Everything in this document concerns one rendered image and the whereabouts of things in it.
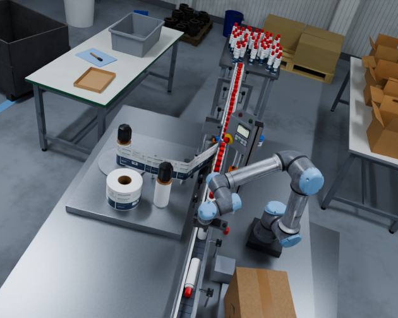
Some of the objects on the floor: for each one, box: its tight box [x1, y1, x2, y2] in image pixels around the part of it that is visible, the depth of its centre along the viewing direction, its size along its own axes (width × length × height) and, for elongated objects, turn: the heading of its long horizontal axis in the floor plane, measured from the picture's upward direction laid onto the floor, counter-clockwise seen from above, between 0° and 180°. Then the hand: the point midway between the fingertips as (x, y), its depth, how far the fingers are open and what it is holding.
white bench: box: [25, 21, 184, 155], centre depth 413 cm, size 190×75×80 cm, turn 150°
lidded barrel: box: [64, 0, 95, 28], centre depth 603 cm, size 51×51×63 cm
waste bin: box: [222, 10, 244, 38], centre depth 675 cm, size 37×34×43 cm
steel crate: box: [0, 0, 71, 102], centre depth 443 cm, size 86×105×72 cm
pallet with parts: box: [162, 3, 214, 47], centre depth 658 cm, size 74×107×38 cm
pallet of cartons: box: [262, 14, 344, 85], centre depth 632 cm, size 141×96×51 cm
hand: (206, 226), depth 195 cm, fingers closed
